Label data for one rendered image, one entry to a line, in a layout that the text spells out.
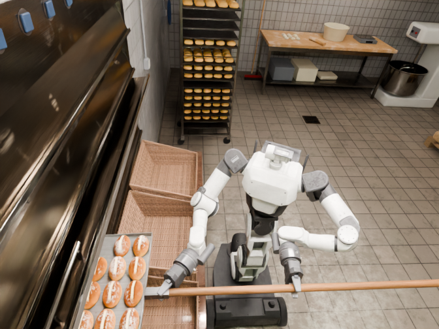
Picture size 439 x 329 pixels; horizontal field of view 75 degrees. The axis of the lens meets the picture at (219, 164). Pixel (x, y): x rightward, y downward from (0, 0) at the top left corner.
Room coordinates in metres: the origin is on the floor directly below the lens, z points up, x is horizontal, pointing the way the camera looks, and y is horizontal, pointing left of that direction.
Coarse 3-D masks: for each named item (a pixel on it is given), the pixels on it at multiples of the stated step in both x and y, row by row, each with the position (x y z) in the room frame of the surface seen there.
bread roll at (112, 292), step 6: (114, 282) 0.52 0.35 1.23; (108, 288) 0.49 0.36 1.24; (114, 288) 0.50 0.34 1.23; (120, 288) 0.51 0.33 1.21; (108, 294) 0.47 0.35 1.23; (114, 294) 0.47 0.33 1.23; (120, 294) 0.49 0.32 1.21; (108, 300) 0.45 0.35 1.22; (114, 300) 0.46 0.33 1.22; (108, 306) 0.44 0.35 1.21; (114, 306) 0.45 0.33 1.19
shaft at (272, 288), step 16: (176, 288) 0.53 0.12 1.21; (192, 288) 0.54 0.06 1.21; (208, 288) 0.54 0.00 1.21; (224, 288) 0.55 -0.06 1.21; (240, 288) 0.55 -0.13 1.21; (256, 288) 0.56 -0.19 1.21; (272, 288) 0.57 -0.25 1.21; (288, 288) 0.57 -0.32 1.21; (304, 288) 0.58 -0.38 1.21; (320, 288) 0.59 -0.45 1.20; (336, 288) 0.59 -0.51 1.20; (352, 288) 0.60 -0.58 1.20; (368, 288) 0.61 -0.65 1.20; (384, 288) 0.62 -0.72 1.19; (400, 288) 0.63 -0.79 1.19
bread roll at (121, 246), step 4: (120, 236) 0.72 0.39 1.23; (124, 236) 0.72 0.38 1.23; (116, 240) 0.70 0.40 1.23; (120, 240) 0.70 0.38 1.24; (124, 240) 0.70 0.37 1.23; (128, 240) 0.71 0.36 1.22; (116, 244) 0.68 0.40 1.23; (120, 244) 0.68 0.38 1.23; (124, 244) 0.68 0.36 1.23; (128, 244) 0.70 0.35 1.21; (116, 248) 0.66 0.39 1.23; (120, 248) 0.66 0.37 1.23; (124, 248) 0.67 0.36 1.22; (128, 248) 0.68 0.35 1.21; (116, 252) 0.65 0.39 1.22; (120, 252) 0.65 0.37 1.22; (124, 252) 0.66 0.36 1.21; (120, 256) 0.65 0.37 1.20
